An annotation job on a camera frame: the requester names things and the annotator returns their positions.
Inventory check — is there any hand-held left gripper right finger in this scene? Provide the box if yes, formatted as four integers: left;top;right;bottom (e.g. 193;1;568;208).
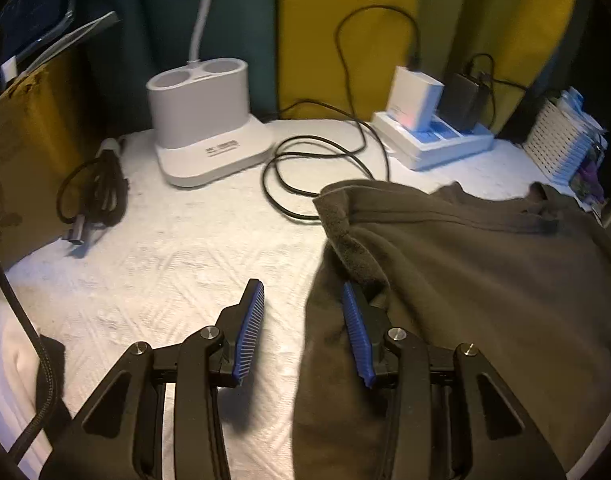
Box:
341;282;566;480

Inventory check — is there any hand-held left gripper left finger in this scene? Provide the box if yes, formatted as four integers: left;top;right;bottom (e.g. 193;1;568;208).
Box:
39;278;266;480

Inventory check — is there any brown t-shirt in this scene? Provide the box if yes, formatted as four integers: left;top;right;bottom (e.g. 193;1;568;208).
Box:
291;178;611;480

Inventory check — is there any white textured table cover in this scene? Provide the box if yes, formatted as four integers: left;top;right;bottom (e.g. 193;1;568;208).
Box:
0;117;611;480

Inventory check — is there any white power strip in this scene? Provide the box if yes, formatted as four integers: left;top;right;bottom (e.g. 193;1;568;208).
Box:
373;110;496;171

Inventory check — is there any white desk lamp base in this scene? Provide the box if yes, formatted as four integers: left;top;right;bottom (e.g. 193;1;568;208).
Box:
146;0;275;188

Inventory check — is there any white folded cloth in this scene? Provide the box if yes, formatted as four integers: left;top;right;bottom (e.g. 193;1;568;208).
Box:
0;295;51;466

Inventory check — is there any white charger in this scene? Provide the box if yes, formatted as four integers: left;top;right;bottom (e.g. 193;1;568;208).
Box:
389;65;445;131

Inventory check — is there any black charger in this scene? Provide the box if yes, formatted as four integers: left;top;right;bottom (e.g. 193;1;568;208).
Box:
438;72;489;133

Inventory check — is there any white plastic basket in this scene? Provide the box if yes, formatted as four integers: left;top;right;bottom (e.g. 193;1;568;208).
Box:
523;97;603;186

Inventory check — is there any purple cloth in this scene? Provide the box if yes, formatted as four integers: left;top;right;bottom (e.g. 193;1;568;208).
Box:
575;155;609;206

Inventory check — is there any cardboard box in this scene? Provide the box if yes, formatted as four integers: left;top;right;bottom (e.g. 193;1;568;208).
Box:
0;55;93;286

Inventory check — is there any yellow curtain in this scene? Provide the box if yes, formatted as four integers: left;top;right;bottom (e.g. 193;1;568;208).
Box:
278;0;581;123

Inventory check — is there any blue white tissue pack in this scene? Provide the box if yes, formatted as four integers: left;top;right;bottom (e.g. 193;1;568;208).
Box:
558;87;609;136

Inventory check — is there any dark teal curtain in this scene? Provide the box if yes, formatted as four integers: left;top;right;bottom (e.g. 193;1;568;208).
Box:
70;0;281;136

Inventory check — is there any tablet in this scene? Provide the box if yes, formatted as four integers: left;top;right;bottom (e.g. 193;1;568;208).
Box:
0;0;81;61

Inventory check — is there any black braided cable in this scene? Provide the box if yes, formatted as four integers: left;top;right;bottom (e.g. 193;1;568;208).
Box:
0;200;61;471

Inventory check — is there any coiled black cable bundle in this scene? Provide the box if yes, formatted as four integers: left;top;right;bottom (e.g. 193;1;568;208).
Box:
56;137;128;248

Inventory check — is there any long black charger cable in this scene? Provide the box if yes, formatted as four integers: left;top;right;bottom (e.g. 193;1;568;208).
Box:
262;6;421;221

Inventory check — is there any short black charger cable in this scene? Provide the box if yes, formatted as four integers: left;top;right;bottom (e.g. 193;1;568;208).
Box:
465;52;561;131

